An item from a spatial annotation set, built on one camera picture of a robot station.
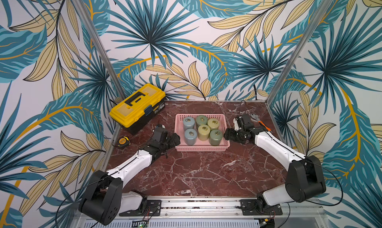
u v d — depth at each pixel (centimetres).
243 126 69
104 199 40
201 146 99
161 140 67
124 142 93
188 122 97
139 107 92
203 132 93
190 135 90
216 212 74
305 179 43
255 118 110
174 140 80
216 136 90
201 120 98
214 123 96
